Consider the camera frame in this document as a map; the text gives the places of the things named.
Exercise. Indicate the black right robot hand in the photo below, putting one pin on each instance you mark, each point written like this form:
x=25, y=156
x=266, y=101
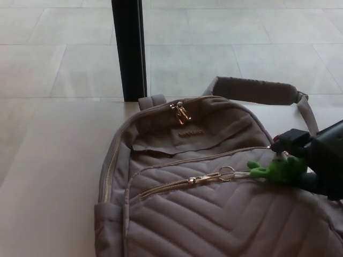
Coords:
x=327, y=166

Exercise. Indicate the grey quilted backpack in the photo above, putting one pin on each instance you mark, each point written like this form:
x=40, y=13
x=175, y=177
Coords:
x=201, y=214

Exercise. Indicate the black vertical post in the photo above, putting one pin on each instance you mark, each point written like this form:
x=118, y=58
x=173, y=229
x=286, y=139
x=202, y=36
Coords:
x=130, y=53

